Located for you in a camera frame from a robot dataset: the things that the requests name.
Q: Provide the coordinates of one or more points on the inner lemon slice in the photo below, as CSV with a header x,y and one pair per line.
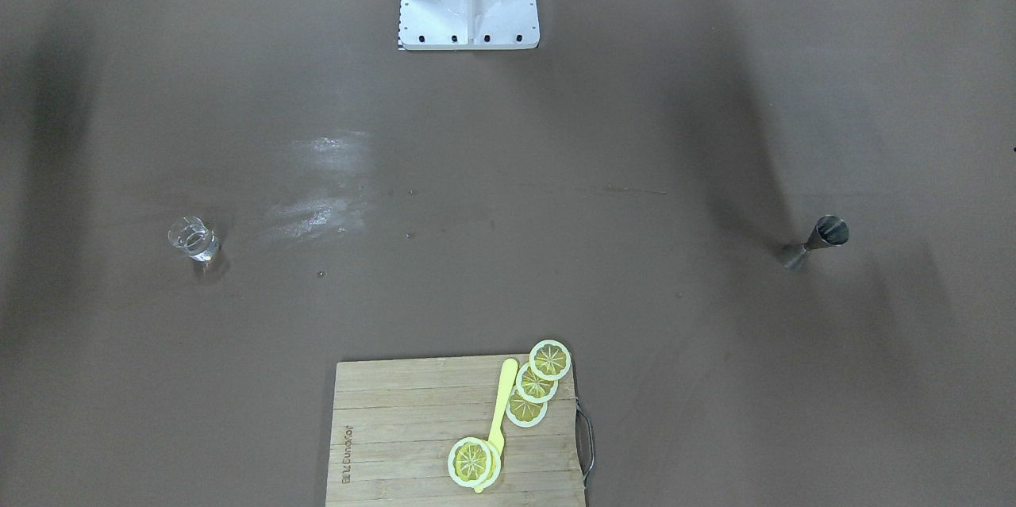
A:
x,y
524,413

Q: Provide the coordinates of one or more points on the clear glass measuring cup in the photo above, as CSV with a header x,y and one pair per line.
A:
x,y
194,239

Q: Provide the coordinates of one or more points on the wooden cutting board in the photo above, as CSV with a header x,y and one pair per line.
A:
x,y
395,421

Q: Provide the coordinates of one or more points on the lemon slice on knife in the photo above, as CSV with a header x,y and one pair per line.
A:
x,y
474,464

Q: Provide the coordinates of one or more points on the steel double jigger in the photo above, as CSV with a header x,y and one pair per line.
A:
x,y
828,232

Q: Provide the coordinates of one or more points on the middle lemon slice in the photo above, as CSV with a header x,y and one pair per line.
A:
x,y
533,388

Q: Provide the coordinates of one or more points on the metal cutting board handle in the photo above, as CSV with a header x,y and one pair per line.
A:
x,y
586,442

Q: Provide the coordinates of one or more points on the lemon slice at board corner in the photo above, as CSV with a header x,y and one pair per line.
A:
x,y
550,360

